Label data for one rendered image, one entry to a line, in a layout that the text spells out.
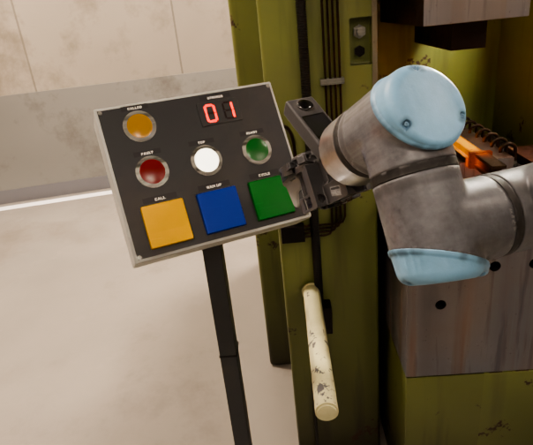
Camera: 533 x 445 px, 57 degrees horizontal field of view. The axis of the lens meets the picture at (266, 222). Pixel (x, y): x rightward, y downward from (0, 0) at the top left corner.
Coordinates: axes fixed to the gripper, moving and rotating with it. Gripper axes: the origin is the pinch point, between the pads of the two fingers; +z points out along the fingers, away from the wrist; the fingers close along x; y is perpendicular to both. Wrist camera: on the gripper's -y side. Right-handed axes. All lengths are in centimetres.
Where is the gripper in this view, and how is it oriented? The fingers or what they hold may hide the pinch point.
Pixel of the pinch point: (290, 178)
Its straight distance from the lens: 82.2
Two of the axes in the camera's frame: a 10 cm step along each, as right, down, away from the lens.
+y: 2.9, 9.5, -0.8
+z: -3.0, 1.7, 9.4
